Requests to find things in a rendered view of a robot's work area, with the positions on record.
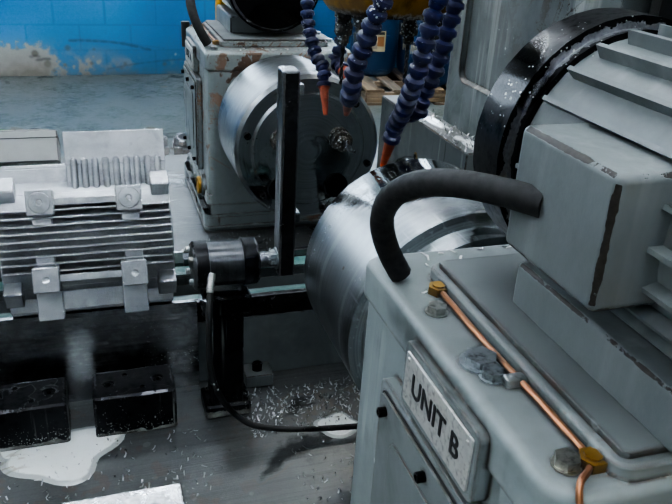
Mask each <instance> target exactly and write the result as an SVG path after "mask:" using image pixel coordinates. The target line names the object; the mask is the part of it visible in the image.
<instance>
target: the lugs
mask: <svg viewBox="0 0 672 504"><path fill-rule="evenodd" d="M149 183H150V191H151V195H162V194H169V180H168V174H167V171H166V170H159V171H149ZM15 197H16V189H15V183H14V179H13V178H0V204H7V203H15ZM157 283H158V290H159V294H166V293H175V292H176V291H177V279H176V273H175V269H169V270H159V271H157ZM3 299H4V303H5V307H6V309H10V308H21V307H25V291H24V286H23V283H22V282H20V283H9V284H3Z"/></svg>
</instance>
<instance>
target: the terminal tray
mask: <svg viewBox="0 0 672 504"><path fill-rule="evenodd" d="M62 137H63V148H64V160H65V165H66V176H67V187H72V188H73V189H78V188H79V187H82V186H83V188H85V189H87V188H89V187H90V186H94V187H95V188H99V187H100V186H101V185H104V186H105V187H107V188H108V187H110V186H111V185H115V186H116V185H121V184H125V185H132V184H140V185H142V183H146V184H147V185H150V183H149V171H159V170H166V169H165V150H164V138H163V129H140V130H110V131H79V132H62Z"/></svg>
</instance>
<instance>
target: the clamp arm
mask: <svg viewBox="0 0 672 504"><path fill-rule="evenodd" d="M300 74H301V73H300V71H299V70H298V69H297V68H295V67H294V66H279V67H278V86H277V133H276V181H275V228H274V248H273V249H270V250H269V251H270V252H273V251H276V253H271V255H270V256H271V259H274V258H276V256H277V260H276V261H272V262H271V267H270V268H272V267H274V268H275V270H276V272H277V274H278V276H280V277H283V276H292V275H293V274H294V251H295V222H299V221H300V212H299V211H298V209H297V208H296V192H297V162H298V133H299V104H300V95H304V87H305V85H304V84H303V83H302V82H300ZM276 264H277V266H272V265H276Z"/></svg>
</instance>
